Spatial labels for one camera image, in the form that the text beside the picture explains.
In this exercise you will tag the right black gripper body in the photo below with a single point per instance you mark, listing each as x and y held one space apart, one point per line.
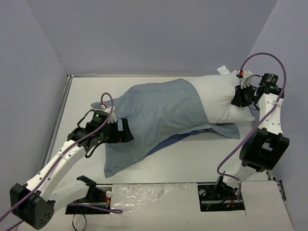
239 96

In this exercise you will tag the white pillow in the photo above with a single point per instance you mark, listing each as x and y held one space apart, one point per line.
216 93

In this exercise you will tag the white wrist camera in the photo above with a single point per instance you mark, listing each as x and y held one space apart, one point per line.
245 77
110 111

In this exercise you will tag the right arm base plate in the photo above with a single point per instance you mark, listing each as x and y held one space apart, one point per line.
217 201

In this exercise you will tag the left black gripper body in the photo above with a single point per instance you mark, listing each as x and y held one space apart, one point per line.
126 130

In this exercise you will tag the blue pillowcase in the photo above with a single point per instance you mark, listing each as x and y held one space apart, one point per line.
158 114

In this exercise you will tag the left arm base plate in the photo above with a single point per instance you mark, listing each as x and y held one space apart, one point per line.
99 200

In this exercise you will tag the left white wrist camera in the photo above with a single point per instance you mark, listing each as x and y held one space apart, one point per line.
110 111

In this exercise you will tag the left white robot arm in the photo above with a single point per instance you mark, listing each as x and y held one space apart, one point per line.
35 201

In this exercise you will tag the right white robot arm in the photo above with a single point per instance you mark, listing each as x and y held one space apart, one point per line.
266 144

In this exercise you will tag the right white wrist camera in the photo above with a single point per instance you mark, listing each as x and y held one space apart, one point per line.
245 77

